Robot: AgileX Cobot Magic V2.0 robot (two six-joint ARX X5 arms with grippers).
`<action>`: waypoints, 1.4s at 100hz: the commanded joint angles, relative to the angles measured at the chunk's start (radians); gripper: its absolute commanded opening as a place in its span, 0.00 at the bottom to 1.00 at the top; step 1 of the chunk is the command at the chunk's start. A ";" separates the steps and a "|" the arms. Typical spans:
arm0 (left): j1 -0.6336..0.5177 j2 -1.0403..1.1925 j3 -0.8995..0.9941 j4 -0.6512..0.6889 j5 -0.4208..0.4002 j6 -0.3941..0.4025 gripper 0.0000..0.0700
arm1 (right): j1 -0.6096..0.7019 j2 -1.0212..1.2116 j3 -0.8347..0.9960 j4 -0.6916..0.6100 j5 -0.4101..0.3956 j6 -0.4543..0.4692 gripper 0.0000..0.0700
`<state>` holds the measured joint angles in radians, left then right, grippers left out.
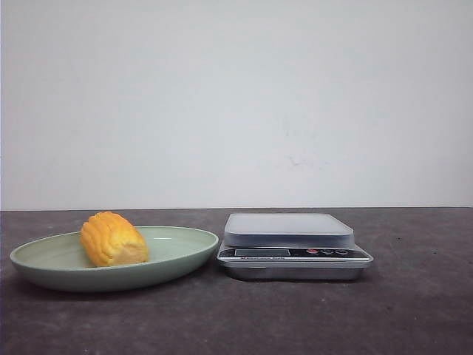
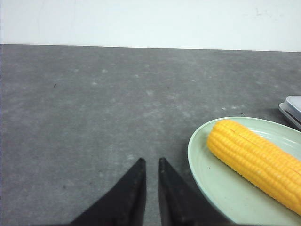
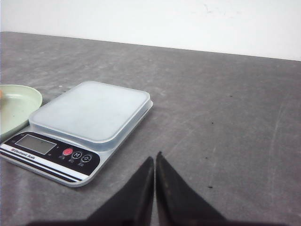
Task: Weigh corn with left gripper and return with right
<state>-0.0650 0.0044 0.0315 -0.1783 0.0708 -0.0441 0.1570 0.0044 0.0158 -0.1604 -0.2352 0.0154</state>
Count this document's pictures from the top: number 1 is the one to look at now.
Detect yellow corn cob piece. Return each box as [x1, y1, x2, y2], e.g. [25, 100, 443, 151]
[80, 212, 149, 267]

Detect silver digital kitchen scale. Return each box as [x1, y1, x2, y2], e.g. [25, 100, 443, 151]
[217, 212, 373, 280]

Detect light green oval plate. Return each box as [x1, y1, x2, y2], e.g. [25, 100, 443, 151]
[10, 226, 220, 293]

